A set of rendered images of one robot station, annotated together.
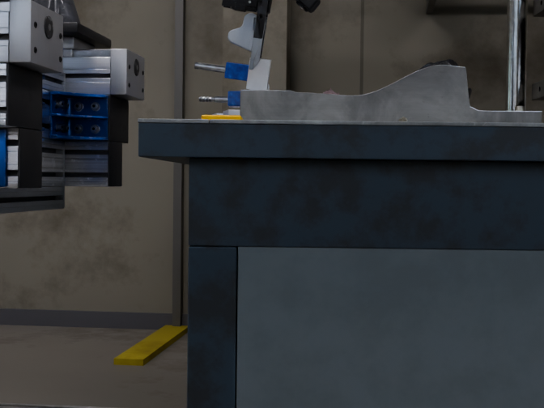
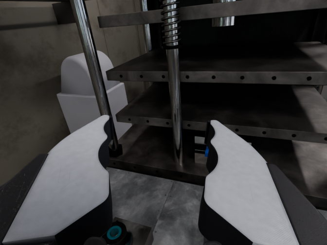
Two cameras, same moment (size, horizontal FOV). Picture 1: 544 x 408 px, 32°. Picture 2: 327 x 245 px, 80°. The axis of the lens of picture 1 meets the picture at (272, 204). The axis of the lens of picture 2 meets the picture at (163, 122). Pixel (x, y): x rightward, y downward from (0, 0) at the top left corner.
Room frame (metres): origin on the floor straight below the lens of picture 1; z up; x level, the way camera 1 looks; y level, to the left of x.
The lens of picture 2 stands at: (2.18, 0.08, 1.51)
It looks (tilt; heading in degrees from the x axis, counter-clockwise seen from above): 28 degrees down; 292
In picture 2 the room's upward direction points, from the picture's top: 6 degrees counter-clockwise
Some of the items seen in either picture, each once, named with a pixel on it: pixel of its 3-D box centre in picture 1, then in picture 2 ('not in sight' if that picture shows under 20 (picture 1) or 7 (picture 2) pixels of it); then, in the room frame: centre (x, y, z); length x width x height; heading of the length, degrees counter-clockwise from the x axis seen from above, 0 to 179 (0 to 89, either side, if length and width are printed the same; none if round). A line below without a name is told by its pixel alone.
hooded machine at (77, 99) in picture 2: not in sight; (95, 104); (3.81, -1.75, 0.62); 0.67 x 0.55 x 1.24; 173
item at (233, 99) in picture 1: (234, 99); not in sight; (1.75, 0.07, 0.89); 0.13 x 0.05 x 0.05; 89
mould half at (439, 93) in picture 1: (382, 110); not in sight; (1.68, -0.20, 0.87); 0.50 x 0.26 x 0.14; 89
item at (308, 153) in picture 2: not in sight; (217, 137); (2.26, -1.09, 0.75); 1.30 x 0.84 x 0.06; 179
